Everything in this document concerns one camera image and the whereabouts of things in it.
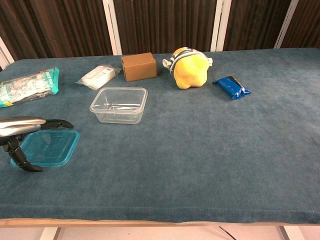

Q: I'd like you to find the translucent blue plastic lid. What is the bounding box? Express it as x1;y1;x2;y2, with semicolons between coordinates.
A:
10;129;81;168

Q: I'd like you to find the brown cardboard box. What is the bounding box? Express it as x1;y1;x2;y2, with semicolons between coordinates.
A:
121;52;158;83

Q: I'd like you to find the teal wet wipes pack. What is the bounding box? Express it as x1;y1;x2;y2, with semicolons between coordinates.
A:
0;66;60;109

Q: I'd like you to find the blue table cloth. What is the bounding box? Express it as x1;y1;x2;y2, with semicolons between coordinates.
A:
0;47;320;224

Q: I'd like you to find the brown partition panel white frame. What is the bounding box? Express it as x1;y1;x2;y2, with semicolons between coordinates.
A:
0;0;123;63
102;0;232;55
274;0;320;50
211;0;300;52
0;36;15;71

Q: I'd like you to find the clear plastic food container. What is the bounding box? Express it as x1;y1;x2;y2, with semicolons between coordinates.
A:
89;86;149;124

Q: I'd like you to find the blue snack packet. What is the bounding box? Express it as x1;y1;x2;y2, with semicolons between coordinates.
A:
212;75;252;101

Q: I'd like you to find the black floor cable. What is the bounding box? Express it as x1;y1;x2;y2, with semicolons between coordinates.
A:
218;225;240;240

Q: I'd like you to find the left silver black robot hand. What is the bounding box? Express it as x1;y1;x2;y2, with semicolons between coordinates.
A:
0;115;75;173

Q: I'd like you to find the yellow plush toy striped shirt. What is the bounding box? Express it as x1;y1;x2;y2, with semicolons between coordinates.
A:
162;46;214;90

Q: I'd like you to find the white metal table leg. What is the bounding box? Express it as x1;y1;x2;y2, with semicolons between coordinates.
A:
278;226;299;240
38;226;62;240

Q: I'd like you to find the white item in clear bag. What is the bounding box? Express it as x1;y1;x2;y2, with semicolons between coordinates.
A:
74;64;123;91

